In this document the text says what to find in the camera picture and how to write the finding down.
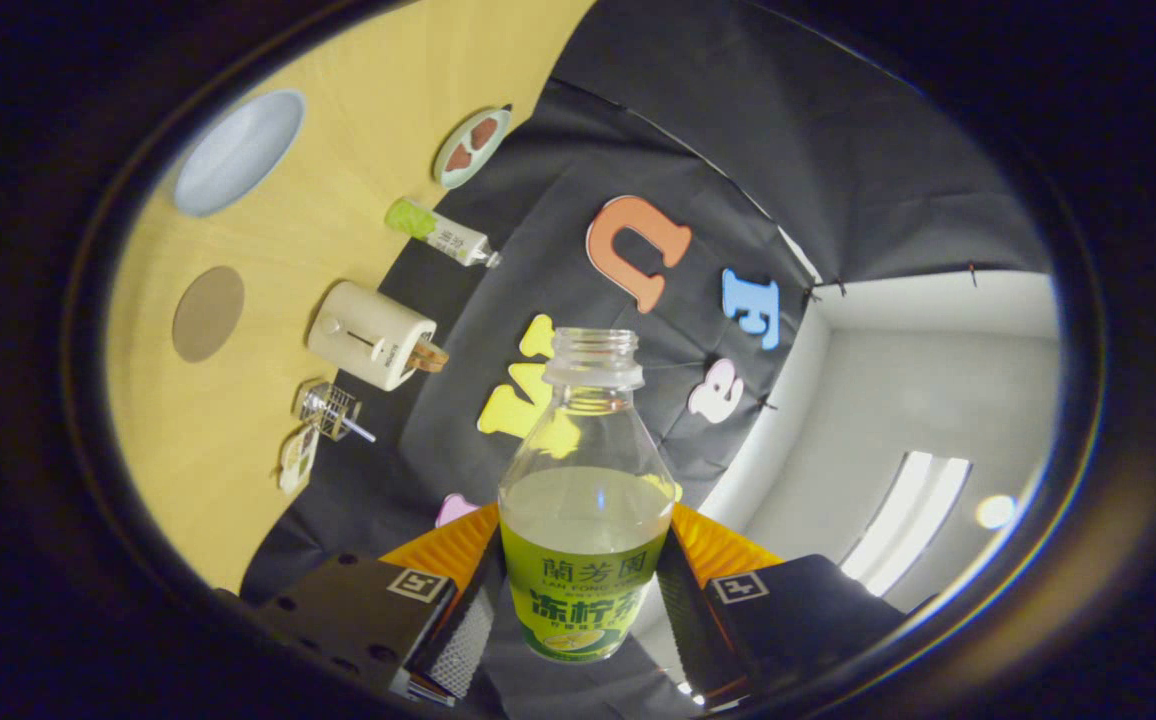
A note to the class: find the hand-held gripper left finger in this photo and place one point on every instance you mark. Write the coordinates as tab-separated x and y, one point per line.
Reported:
468	640

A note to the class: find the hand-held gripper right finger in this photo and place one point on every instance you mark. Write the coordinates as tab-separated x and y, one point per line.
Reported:
683	620

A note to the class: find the green label juice bottle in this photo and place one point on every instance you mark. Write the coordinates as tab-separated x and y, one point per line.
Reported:
583	590

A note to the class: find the brown round coaster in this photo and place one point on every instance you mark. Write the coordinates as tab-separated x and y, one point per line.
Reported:
208	315

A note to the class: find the white cup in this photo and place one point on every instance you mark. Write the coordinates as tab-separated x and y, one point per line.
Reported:
238	155

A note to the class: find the slim bottle with green liquid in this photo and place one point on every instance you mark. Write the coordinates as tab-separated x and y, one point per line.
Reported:
438	232

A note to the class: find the purple pen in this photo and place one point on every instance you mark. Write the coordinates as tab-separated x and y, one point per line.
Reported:
363	434

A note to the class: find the ceiling light panel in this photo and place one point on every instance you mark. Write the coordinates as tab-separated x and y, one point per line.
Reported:
908	520

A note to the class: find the white divided food tray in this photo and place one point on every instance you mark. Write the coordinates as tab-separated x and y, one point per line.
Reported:
298	460

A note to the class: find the brown bread slice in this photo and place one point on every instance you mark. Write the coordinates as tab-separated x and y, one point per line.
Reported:
430	356

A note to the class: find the white toaster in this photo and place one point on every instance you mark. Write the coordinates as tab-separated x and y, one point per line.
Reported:
368	335

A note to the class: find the pale green plate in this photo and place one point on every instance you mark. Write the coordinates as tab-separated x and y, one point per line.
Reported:
450	178

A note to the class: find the brown meat piece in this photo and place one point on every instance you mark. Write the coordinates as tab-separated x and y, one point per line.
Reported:
483	133
459	158

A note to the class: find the wooden table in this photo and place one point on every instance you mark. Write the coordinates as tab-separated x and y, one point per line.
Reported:
338	120

